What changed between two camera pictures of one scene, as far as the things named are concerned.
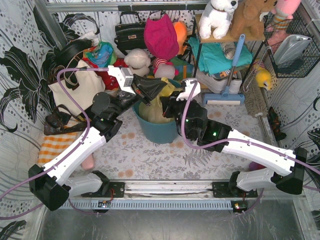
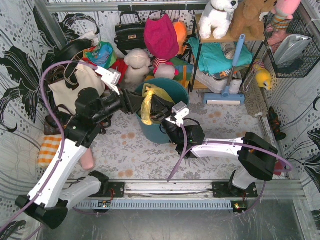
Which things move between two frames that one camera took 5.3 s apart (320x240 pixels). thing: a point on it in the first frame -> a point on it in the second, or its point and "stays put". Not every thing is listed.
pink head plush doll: [162, 68] stays put
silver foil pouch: [290, 48] stays put
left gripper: [137, 89] -> [126, 101]
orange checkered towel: [52, 145] stays put
